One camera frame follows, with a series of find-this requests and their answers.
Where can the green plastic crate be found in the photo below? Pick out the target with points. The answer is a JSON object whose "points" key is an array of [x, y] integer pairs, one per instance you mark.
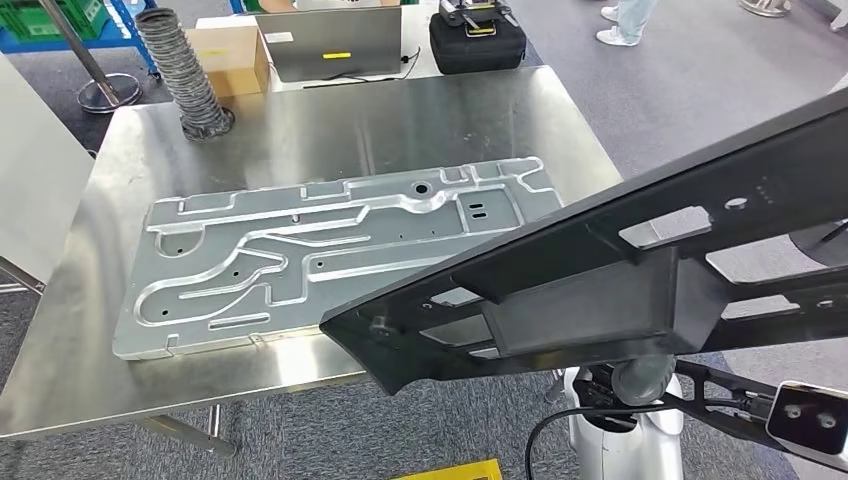
{"points": [[40, 20]]}

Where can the black plastic frame part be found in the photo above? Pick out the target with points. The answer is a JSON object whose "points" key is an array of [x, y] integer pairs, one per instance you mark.
{"points": [[596, 305]]}

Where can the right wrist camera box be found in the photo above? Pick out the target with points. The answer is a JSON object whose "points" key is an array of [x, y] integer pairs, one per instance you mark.
{"points": [[808, 420]]}

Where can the brown cardboard box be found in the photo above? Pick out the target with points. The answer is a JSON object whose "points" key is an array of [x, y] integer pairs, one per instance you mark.
{"points": [[232, 63]]}

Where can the blue metal storage rack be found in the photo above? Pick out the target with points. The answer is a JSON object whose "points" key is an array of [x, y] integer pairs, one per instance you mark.
{"points": [[40, 45]]}

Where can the black carrying case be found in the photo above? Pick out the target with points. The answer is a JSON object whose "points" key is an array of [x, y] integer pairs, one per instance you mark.
{"points": [[477, 53]]}

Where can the standing person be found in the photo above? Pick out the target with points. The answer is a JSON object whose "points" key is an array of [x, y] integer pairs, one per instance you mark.
{"points": [[629, 20]]}

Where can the metal stanchion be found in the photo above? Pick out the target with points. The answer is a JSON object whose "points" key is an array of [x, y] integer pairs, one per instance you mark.
{"points": [[765, 6], [109, 93]]}

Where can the black handheld controller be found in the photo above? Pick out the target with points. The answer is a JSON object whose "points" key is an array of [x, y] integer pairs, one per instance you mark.
{"points": [[477, 16]]}

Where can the stamped silver metal plate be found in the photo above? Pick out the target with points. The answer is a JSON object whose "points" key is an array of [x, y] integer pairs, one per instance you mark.
{"points": [[232, 265]]}

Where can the white panel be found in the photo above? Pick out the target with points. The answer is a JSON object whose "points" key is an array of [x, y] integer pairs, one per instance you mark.
{"points": [[33, 185]]}

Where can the grey laptop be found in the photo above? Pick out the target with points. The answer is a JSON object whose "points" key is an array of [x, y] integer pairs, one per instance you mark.
{"points": [[331, 43]]}

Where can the stainless steel workbench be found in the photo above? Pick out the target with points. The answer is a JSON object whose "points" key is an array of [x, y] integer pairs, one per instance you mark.
{"points": [[331, 126]]}

